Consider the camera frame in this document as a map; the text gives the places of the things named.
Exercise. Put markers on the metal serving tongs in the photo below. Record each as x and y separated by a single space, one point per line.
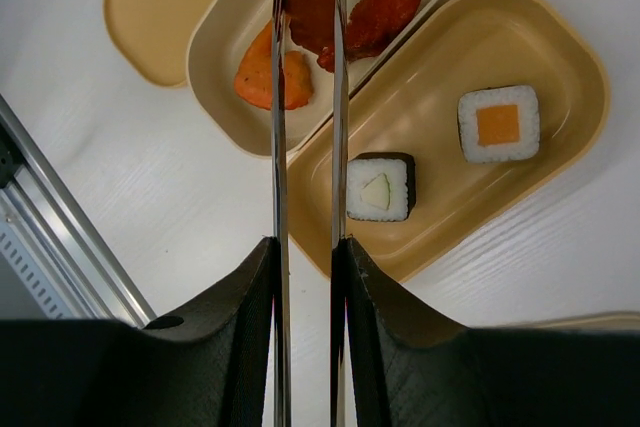
281 314

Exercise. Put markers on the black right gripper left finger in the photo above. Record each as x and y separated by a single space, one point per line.
202 364

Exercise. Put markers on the orange lunch box container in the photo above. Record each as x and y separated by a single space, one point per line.
410 106

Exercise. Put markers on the beige lunch box lid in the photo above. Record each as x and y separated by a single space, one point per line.
612 321

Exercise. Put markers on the salmon sushi roll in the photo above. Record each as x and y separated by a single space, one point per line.
499 125

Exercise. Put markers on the red fried chicken drumstick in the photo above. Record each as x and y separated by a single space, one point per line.
374 24

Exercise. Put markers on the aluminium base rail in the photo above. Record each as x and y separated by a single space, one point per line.
74 256

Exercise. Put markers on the slotted cable duct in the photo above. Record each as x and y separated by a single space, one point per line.
16 255

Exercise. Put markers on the cucumber sushi roll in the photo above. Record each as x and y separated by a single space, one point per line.
381 187

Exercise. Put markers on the orange fried chicken piece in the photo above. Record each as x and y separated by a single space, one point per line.
253 79

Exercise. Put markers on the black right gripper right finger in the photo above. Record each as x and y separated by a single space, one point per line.
414 366

